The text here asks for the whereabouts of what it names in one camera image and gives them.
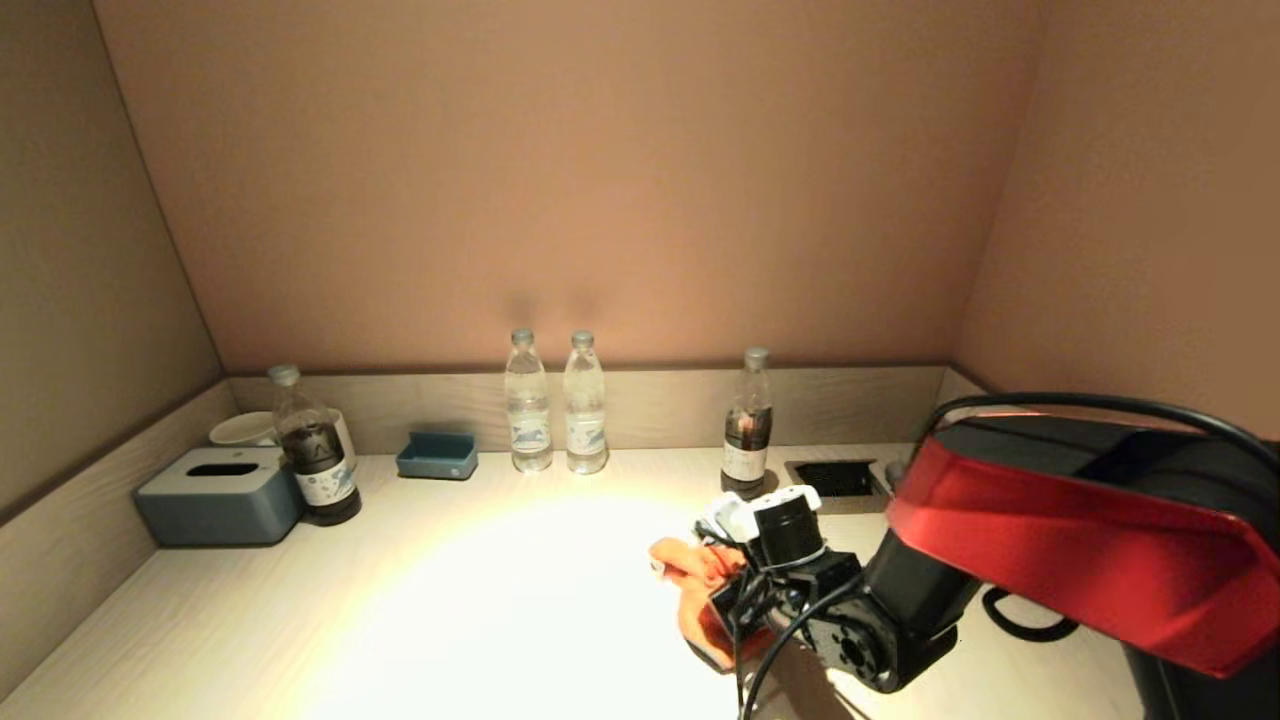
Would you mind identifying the orange fluffy cloth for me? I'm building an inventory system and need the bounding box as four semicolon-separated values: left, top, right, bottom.
649;536;778;674

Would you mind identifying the recessed black power socket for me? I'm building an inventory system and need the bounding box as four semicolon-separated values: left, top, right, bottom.
784;459;893;516

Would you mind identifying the dark drink bottle white label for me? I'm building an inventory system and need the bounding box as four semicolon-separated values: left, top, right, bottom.
266;363;363;528
719;346;776;501

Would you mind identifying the clear water bottle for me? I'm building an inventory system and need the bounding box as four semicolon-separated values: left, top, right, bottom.
561;330;610;476
503;328;555;474

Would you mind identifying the small blue plastic tray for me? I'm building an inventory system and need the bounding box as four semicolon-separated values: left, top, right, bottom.
395;431;480;483

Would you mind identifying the white paper cup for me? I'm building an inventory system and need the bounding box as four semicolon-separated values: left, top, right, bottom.
208;410;281;449

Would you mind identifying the blue-grey tissue box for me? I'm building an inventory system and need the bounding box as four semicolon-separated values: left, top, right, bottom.
134;446;305;548

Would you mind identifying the black and white wrist camera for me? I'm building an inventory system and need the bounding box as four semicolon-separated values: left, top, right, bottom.
699;486;828;573

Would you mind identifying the black cable loop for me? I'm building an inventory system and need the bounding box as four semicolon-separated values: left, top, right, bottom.
982;587;1080;643

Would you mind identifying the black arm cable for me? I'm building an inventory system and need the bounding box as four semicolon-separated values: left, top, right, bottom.
734;392;1280;720

